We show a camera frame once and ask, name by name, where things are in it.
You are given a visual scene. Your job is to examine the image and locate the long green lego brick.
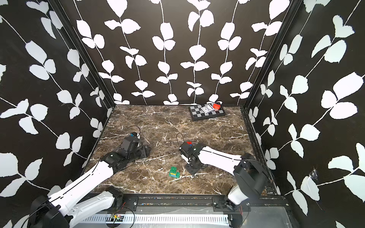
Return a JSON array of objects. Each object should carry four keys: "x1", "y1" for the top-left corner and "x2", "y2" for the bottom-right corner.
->
[{"x1": 169, "y1": 172, "x2": 180, "y2": 179}]

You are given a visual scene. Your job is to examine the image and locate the cream lego brick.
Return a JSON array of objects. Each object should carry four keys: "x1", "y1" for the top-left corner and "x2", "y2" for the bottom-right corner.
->
[{"x1": 169, "y1": 166, "x2": 177, "y2": 175}]

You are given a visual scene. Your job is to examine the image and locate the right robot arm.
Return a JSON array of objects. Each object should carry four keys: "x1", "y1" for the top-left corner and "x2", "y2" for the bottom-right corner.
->
[{"x1": 179, "y1": 142, "x2": 270, "y2": 210}]

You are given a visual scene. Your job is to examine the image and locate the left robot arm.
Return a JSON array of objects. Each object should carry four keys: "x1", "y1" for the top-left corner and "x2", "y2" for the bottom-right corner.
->
[{"x1": 21, "y1": 133, "x2": 151, "y2": 228}]

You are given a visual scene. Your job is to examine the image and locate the black white chessboard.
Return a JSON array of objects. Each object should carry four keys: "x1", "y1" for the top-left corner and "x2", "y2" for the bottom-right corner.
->
[{"x1": 189, "y1": 104, "x2": 226, "y2": 121}]

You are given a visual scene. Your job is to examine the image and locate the playing card deck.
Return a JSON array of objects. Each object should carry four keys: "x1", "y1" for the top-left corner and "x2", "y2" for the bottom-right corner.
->
[{"x1": 201, "y1": 104, "x2": 214, "y2": 114}]

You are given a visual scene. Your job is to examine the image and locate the red block on chessboard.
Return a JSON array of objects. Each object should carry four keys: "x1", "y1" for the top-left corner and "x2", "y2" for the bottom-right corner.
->
[{"x1": 213, "y1": 103, "x2": 221, "y2": 111}]

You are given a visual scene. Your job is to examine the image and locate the white perforated strip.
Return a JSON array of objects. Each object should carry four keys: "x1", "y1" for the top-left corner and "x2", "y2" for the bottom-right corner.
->
[{"x1": 80, "y1": 213, "x2": 229, "y2": 226}]

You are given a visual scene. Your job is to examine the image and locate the small circuit board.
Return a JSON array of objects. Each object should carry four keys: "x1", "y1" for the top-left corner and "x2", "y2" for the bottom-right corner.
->
[{"x1": 106, "y1": 214, "x2": 124, "y2": 224}]

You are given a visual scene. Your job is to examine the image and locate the black mounting rail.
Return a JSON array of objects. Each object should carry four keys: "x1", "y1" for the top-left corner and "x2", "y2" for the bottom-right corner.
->
[{"x1": 117, "y1": 193, "x2": 288, "y2": 213}]

